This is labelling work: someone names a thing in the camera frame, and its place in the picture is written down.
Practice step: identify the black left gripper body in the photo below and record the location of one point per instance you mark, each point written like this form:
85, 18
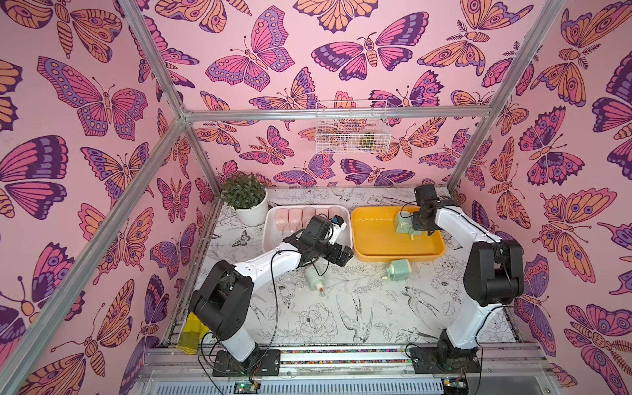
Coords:
330, 253

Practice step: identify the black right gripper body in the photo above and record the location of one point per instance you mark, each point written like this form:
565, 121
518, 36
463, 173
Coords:
420, 223

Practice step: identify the green sharpener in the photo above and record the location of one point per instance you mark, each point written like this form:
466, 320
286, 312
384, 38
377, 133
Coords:
314, 280
414, 233
403, 223
398, 270

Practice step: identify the pink sharpener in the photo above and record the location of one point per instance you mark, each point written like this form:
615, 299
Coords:
295, 219
282, 219
335, 211
323, 212
307, 214

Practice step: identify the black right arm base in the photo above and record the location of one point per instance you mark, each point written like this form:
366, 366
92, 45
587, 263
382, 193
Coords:
444, 358

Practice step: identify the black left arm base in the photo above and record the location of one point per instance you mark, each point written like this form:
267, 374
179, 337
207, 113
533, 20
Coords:
261, 362

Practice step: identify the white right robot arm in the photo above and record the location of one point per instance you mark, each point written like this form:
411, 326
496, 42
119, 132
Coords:
493, 276

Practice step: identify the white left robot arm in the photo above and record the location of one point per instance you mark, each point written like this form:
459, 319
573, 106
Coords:
222, 302

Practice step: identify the white plastic storage box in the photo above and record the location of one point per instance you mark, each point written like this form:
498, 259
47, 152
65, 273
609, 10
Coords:
272, 237

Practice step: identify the yellow plastic storage box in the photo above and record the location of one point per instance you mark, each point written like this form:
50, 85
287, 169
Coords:
375, 239

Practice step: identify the white plastic flower pot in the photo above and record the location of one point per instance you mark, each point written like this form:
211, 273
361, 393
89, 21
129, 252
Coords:
254, 216

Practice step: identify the green leafy plant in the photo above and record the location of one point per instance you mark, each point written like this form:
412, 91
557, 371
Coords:
243, 192

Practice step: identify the yellow rubber glove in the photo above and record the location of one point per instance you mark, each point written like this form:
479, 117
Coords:
191, 335

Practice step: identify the green circuit board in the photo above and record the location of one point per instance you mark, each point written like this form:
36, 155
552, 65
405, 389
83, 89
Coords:
246, 387

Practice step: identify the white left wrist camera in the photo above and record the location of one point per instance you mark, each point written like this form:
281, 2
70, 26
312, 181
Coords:
336, 227

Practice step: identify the white wire basket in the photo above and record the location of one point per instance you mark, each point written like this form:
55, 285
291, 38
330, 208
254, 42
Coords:
351, 130

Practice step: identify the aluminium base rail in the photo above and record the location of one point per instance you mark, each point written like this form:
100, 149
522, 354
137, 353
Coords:
507, 368

